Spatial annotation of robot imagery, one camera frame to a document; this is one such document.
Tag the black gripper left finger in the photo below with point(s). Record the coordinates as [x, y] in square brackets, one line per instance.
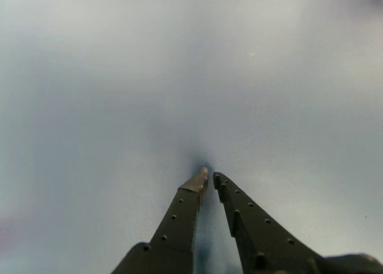
[179, 226]

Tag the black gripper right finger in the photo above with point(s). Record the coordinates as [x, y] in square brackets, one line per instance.
[263, 244]

